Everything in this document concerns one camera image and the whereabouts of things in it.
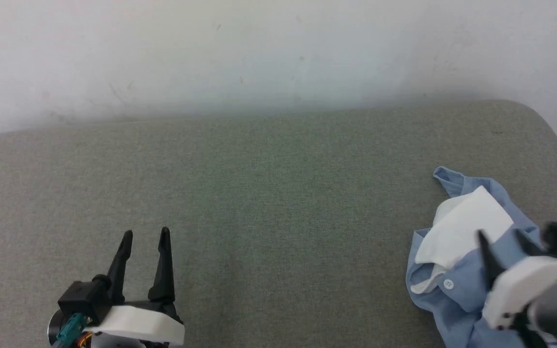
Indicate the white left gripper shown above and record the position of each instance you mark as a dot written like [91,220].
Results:
[138,324]

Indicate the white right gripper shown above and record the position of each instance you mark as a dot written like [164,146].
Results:
[520,285]

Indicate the light blue polo shirt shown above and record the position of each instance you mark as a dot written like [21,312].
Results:
[457,290]

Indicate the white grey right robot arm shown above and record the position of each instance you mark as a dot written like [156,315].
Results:
[556,311]

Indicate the grey-green fabric sofa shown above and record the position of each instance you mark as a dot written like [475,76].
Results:
[269,203]

